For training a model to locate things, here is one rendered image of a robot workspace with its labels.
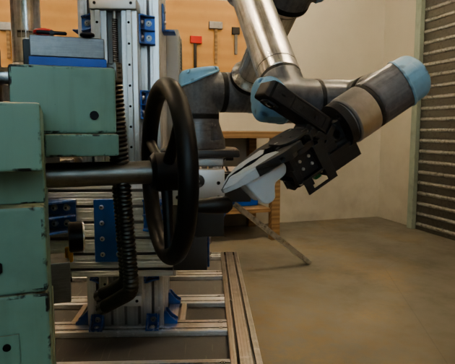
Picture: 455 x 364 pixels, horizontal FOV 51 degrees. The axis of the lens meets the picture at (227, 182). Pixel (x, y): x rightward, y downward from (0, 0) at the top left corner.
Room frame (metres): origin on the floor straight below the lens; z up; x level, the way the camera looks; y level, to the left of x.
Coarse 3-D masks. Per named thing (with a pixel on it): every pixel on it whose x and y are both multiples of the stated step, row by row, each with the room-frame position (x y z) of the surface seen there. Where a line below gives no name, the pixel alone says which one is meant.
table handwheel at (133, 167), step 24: (168, 96) 0.67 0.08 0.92; (144, 120) 0.83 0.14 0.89; (192, 120) 0.64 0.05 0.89; (144, 144) 0.85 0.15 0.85; (168, 144) 0.69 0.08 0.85; (192, 144) 0.62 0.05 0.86; (48, 168) 0.67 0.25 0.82; (72, 168) 0.68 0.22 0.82; (96, 168) 0.69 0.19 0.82; (120, 168) 0.70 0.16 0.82; (144, 168) 0.72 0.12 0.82; (168, 168) 0.72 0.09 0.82; (192, 168) 0.61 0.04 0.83; (144, 192) 0.85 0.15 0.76; (168, 192) 0.73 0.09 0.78; (192, 192) 0.61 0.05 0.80; (168, 216) 0.73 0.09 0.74; (192, 216) 0.62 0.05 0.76; (168, 240) 0.72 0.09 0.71; (192, 240) 0.65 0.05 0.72; (168, 264) 0.71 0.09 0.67
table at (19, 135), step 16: (0, 112) 0.41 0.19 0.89; (16, 112) 0.41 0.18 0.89; (32, 112) 0.42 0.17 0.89; (0, 128) 0.41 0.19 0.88; (16, 128) 0.41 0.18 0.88; (32, 128) 0.42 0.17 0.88; (0, 144) 0.41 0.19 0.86; (16, 144) 0.41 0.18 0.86; (32, 144) 0.42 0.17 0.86; (48, 144) 0.62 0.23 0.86; (64, 144) 0.63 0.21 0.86; (80, 144) 0.63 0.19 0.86; (96, 144) 0.64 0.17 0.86; (112, 144) 0.65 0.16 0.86; (0, 160) 0.41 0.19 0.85; (16, 160) 0.41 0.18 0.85; (32, 160) 0.42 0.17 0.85
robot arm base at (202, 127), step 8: (200, 120) 1.34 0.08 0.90; (208, 120) 1.34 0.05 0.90; (216, 120) 1.37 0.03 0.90; (200, 128) 1.33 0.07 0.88; (208, 128) 1.34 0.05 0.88; (216, 128) 1.36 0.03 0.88; (200, 136) 1.32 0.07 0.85; (208, 136) 1.33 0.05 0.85; (216, 136) 1.36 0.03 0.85; (200, 144) 1.32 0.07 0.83; (208, 144) 1.32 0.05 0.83; (216, 144) 1.34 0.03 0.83; (224, 144) 1.37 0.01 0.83
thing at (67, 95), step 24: (24, 72) 0.63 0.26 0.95; (48, 72) 0.64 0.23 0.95; (72, 72) 0.65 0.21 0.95; (96, 72) 0.66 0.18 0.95; (24, 96) 0.63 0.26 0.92; (48, 96) 0.64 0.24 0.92; (72, 96) 0.65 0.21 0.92; (96, 96) 0.66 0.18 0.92; (48, 120) 0.64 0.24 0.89; (72, 120) 0.65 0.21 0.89; (96, 120) 0.66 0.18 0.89
